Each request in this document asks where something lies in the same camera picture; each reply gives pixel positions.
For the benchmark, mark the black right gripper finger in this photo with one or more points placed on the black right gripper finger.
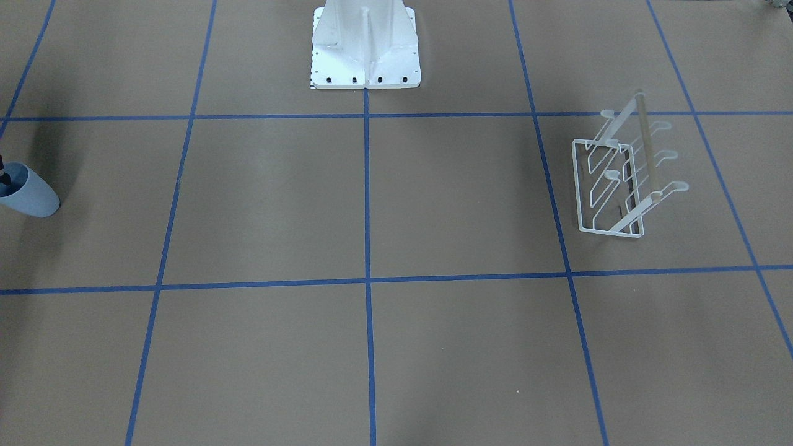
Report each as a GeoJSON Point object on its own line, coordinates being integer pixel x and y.
{"type": "Point", "coordinates": [5, 178]}

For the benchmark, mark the light blue plastic cup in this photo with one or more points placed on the light blue plastic cup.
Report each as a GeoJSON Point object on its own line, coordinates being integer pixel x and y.
{"type": "Point", "coordinates": [28, 193]}

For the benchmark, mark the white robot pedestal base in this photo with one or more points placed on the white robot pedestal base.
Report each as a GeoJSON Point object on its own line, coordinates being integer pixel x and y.
{"type": "Point", "coordinates": [365, 45]}

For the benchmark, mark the white wire cup holder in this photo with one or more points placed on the white wire cup holder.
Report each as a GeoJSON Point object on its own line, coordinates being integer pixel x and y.
{"type": "Point", "coordinates": [616, 174]}

